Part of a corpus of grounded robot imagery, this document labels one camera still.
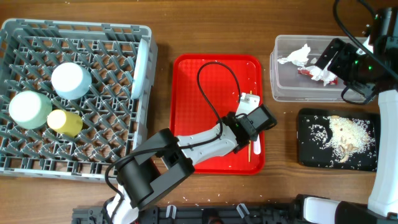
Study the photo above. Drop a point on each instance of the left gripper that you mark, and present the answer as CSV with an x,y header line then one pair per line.
x,y
234,114

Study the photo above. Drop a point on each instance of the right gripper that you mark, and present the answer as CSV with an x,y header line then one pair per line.
x,y
346,51

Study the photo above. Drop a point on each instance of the white tissue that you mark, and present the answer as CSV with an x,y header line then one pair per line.
x,y
320,75
298,57

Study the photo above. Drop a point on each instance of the wooden chopstick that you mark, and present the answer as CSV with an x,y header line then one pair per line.
x,y
249,146

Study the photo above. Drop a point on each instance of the red snack wrapper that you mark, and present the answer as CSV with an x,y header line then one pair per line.
x,y
304,72

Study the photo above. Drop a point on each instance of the food scraps and rice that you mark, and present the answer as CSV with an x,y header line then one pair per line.
x,y
346,137

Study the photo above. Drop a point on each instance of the large light blue plate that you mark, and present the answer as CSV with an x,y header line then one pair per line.
x,y
140,69

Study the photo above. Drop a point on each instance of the yellow cup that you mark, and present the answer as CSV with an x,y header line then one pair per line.
x,y
65,122

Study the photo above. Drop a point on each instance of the small light blue bowl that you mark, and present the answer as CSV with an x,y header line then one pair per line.
x,y
71,81

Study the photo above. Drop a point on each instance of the green saucer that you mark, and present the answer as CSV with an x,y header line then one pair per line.
x,y
30,109

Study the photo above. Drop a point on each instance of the white plastic fork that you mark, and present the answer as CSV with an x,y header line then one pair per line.
x,y
256,146

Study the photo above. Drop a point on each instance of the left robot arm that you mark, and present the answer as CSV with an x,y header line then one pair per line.
x,y
161,163

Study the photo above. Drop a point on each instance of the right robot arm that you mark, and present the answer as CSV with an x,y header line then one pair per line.
x,y
382,202

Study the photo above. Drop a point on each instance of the grey dishwasher rack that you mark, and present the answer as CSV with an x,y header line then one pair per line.
x,y
113,123

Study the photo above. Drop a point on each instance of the clear plastic bin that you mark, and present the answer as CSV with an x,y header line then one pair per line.
x,y
288,85

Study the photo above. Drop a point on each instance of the red plastic tray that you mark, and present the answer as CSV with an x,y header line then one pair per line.
x,y
219,77

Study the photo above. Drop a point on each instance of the black plastic tray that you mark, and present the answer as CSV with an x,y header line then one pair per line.
x,y
309,154

